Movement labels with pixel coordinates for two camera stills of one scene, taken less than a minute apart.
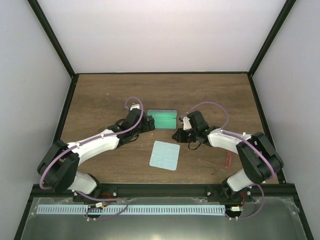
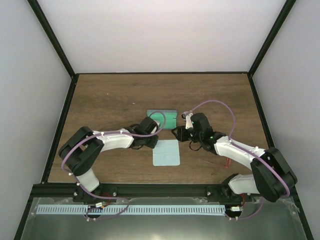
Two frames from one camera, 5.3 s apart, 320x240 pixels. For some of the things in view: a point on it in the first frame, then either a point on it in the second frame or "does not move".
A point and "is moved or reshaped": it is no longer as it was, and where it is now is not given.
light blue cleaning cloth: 165,155 is moved or reshaped
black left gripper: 151,124 → 152,144
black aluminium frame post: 37,10 does not move
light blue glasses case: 164,119 does not move
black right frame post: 283,14 does not move
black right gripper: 181,138 does not move
